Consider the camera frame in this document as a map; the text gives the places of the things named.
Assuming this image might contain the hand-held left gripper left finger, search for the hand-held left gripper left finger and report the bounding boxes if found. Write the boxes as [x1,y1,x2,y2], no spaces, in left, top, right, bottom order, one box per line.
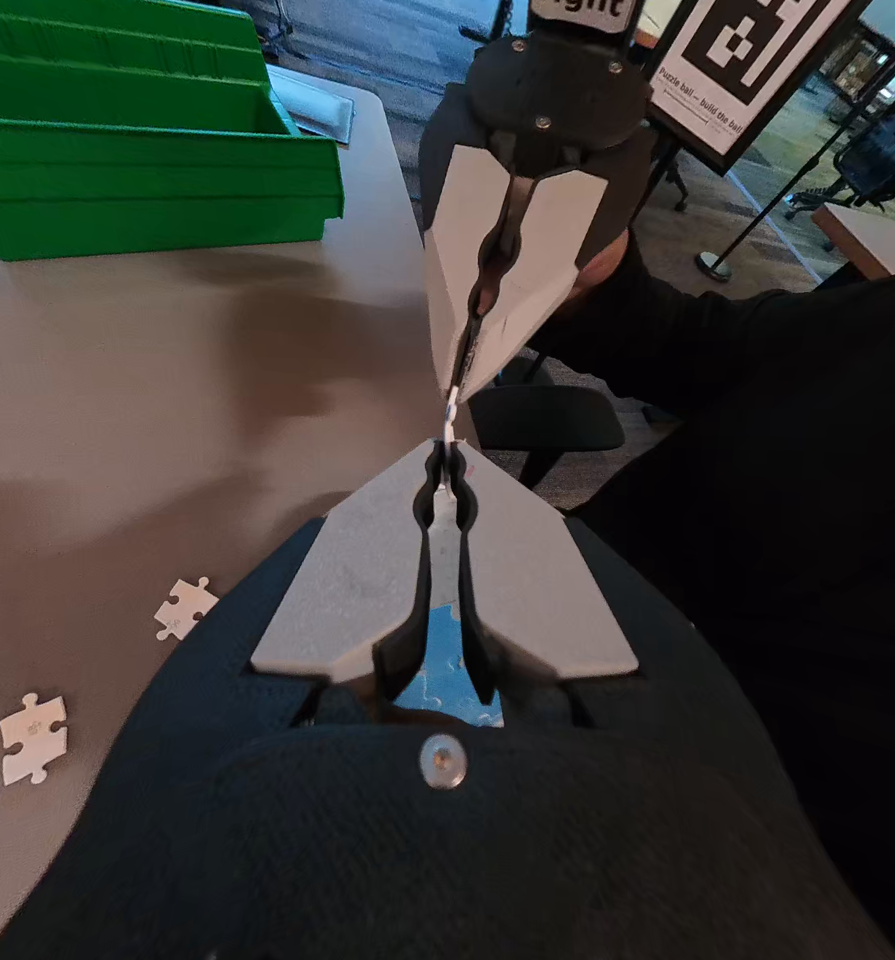
[249,438,440,705]

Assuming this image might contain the person's right hand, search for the person's right hand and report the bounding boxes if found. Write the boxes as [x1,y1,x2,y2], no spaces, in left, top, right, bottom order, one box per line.
[572,227,634,301]

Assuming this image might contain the person's right forearm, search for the person's right forearm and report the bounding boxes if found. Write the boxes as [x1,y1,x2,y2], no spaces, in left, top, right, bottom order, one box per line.
[526,228,895,466]

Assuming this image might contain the black white marker sign board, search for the black white marker sign board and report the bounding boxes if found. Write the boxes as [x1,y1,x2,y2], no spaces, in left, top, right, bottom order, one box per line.
[646,0,872,177]

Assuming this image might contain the person's black clothed torso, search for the person's black clothed torso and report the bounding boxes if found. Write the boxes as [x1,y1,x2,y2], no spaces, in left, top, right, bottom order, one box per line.
[567,420,895,960]

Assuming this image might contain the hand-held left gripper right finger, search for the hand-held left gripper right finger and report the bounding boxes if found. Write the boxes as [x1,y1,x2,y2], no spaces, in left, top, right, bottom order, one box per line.
[451,441,640,705]

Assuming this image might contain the light wooden side table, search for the light wooden side table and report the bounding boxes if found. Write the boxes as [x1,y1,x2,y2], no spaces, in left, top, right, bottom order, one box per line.
[811,201,895,285]

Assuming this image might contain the black office chair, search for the black office chair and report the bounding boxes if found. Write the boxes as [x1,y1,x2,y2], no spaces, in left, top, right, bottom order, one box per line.
[785,90,895,222]

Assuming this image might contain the green stacked plastic bins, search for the green stacked plastic bins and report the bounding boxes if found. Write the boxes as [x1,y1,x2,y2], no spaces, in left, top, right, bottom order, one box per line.
[0,0,346,262]

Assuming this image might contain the white backed blue puzzle piece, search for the white backed blue puzzle piece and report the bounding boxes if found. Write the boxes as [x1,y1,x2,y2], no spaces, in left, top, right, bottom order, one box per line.
[0,691,69,787]
[393,384,507,729]
[152,576,221,642]

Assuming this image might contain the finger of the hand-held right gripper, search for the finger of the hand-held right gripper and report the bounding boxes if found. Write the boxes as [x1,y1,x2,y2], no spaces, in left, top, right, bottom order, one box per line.
[456,169,611,400]
[422,142,512,399]

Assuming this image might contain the black floor stand pole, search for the black floor stand pole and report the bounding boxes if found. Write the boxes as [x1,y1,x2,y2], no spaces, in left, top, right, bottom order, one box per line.
[693,22,895,284]

